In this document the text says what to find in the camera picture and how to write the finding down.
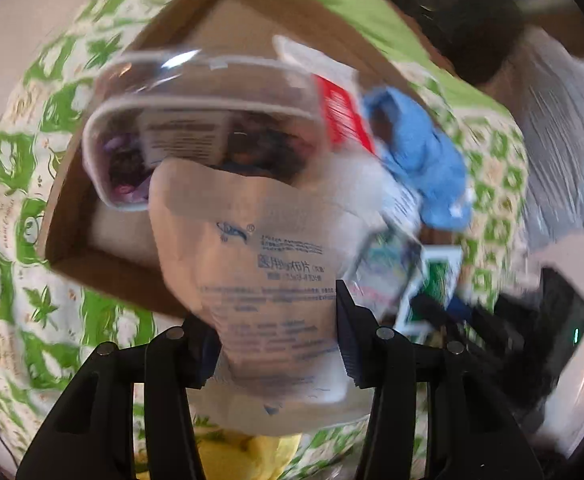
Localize green herbal granule sachet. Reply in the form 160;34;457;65
394;245;463;344

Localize yellow towel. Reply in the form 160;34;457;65
195;430;301;479

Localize dried fruit snack bag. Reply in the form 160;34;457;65
343;226;422;321

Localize blue towel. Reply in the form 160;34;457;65
362;87;472;232

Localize red label wet wipe packet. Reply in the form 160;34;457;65
272;35;377;156

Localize clear fairy pouch hair ties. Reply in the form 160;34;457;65
81;48;333;212

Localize white foam pad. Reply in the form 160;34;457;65
88;200;159;269

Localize green frog pattern quilt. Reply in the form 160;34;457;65
0;0;530;460

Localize large grey plastic bag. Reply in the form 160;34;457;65
510;28;584;250

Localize shallow cardboard box tray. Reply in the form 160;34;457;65
36;0;473;319

